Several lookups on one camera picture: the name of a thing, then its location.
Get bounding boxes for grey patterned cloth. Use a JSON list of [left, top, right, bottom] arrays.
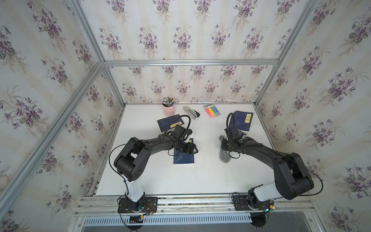
[[219, 135, 231, 163]]

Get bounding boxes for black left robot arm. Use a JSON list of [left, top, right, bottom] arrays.
[[111, 125, 198, 204]]

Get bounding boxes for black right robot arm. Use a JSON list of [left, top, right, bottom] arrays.
[[221, 126, 315, 207]]

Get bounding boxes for grey black stapler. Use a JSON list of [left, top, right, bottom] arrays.
[[183, 106, 200, 120]]

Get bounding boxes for pink pen cup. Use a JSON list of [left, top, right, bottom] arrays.
[[163, 104, 175, 117]]

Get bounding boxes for colourful highlighter pack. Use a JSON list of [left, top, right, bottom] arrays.
[[203, 104, 221, 119]]

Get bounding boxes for pens in cup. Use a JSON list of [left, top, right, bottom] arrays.
[[162, 97, 174, 107]]

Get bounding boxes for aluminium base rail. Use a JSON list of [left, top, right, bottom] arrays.
[[69, 193, 317, 232]]

